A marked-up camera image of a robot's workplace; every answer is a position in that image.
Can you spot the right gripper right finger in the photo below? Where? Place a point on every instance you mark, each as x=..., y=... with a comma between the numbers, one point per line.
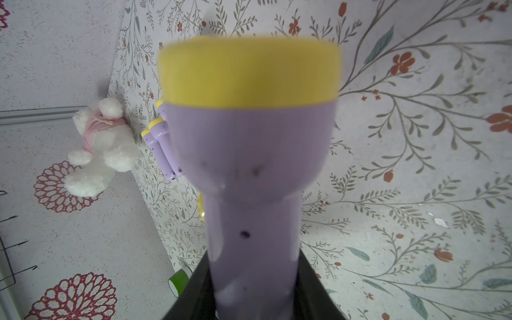
x=311, y=300

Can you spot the black wire wall rack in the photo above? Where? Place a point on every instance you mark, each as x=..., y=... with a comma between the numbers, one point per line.
x=17, y=271

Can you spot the white plush toy pink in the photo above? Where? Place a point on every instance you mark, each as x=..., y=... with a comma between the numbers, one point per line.
x=108, y=148

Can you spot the green tape roll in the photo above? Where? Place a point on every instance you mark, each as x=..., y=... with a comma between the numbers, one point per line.
x=179, y=280

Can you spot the purple flashlight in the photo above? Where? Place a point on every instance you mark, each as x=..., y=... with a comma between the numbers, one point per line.
x=162, y=108
x=160, y=130
x=250, y=120
x=158, y=153

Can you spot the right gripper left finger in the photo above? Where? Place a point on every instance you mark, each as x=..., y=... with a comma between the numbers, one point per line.
x=197, y=300

